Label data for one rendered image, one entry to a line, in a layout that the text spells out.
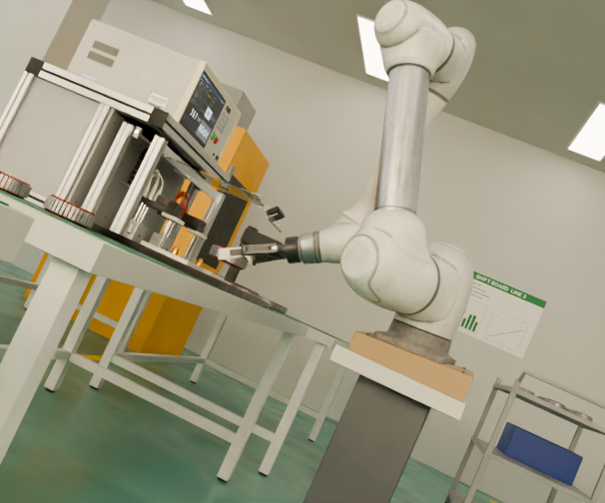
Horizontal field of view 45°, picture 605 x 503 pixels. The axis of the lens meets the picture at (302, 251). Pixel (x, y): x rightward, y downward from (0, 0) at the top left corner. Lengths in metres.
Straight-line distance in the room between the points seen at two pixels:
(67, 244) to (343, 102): 6.81
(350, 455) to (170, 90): 1.13
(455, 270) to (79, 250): 0.95
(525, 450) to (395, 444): 2.76
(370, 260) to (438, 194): 5.97
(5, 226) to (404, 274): 1.04
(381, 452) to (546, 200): 6.03
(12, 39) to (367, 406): 5.07
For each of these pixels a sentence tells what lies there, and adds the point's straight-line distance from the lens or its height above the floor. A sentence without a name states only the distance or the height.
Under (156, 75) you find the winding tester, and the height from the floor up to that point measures 1.23.
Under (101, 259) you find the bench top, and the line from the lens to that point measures 1.14.
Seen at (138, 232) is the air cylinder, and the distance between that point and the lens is 2.16.
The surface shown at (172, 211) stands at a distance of 2.12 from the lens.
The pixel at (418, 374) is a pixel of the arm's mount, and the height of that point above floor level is 0.76.
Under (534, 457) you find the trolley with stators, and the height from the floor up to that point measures 0.60.
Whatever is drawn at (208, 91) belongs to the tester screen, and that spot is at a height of 1.27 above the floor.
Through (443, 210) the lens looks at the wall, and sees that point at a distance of 7.49.
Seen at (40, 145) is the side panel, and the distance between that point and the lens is 2.13.
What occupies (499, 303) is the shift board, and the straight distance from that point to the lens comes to 7.39.
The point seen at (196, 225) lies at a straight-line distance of 2.35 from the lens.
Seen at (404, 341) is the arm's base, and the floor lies 0.82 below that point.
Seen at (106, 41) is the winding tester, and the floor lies 1.27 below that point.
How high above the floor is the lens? 0.77
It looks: 5 degrees up
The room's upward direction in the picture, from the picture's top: 25 degrees clockwise
